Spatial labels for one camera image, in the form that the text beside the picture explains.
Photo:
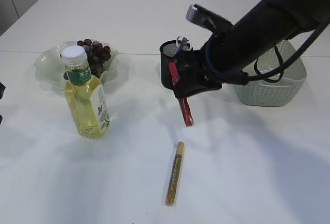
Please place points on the pink safety scissors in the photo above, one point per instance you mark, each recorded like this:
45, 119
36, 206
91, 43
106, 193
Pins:
178, 40

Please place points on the blue safety scissors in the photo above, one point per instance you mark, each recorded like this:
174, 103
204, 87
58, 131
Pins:
183, 44

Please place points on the gold glitter pen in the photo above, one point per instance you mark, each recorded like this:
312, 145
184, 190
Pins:
171, 193

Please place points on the yellow tea plastic bottle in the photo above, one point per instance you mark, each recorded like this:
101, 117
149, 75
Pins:
84, 94

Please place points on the black mesh pen holder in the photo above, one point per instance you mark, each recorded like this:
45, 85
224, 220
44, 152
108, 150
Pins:
167, 51

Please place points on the red glitter pen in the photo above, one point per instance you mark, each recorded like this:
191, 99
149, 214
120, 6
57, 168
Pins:
183, 103

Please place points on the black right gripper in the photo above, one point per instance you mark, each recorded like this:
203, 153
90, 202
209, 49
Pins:
197, 74

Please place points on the purple artificial grape bunch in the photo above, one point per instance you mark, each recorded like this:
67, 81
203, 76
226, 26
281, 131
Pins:
95, 53

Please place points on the clear plastic sheet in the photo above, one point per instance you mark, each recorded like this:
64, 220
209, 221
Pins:
264, 69

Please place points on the green plastic woven basket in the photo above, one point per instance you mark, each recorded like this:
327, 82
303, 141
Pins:
265, 94

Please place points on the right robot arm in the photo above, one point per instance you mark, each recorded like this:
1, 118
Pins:
232, 47

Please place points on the green wavy glass bowl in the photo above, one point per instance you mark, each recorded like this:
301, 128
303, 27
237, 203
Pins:
50, 69

